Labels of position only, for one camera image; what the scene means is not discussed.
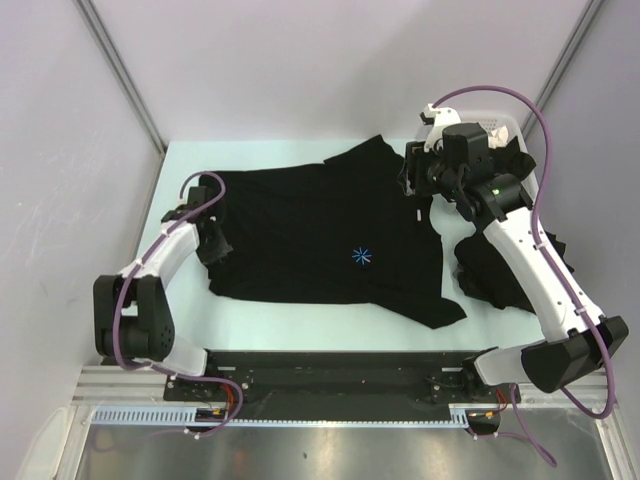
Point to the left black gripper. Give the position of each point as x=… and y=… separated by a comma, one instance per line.
x=220, y=252

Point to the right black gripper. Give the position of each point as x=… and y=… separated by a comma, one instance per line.
x=415, y=161

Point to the white plastic laundry basket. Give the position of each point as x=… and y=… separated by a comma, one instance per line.
x=487, y=120

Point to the black t shirt blue logo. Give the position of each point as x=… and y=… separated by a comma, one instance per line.
x=341, y=231

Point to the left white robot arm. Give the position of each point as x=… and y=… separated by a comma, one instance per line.
x=133, y=323

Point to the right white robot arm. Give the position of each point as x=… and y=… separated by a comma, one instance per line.
x=578, y=338

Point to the black shirts in basket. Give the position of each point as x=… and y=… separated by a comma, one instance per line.
x=512, y=160

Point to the folded black shirt stack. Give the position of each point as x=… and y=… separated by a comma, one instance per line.
x=484, y=275

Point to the white cloth in basket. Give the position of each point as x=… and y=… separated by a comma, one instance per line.
x=500, y=137

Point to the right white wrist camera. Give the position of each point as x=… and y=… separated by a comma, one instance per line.
x=437, y=119

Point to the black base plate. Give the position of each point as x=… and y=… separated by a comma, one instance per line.
x=366, y=388

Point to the right aluminium frame post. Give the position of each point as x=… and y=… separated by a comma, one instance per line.
x=568, y=53

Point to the aluminium frame post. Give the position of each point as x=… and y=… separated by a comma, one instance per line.
x=568, y=53
x=108, y=48

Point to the left aluminium frame post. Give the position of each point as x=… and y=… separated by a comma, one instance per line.
x=108, y=48

